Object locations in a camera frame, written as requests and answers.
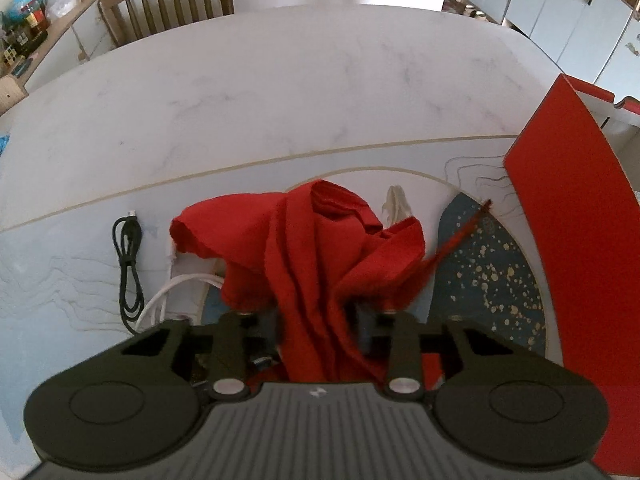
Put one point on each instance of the blue globe toy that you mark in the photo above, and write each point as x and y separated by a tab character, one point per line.
17	10

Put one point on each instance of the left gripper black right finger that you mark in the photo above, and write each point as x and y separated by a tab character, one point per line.
494	399

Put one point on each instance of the wooden side cabinet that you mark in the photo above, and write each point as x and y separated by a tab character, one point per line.
77	38

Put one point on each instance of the blue patterned table mat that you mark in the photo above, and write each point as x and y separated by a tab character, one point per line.
59	275

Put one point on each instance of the red and white cardboard box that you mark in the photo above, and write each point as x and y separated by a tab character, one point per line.
584	217

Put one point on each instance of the white wall cabinet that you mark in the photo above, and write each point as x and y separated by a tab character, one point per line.
593	40

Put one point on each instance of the red cloth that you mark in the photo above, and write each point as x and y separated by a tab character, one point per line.
308	253

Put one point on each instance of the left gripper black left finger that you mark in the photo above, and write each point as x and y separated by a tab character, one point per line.
143	398

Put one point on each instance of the blue rubber gloves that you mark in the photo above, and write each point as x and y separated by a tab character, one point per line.
4	140

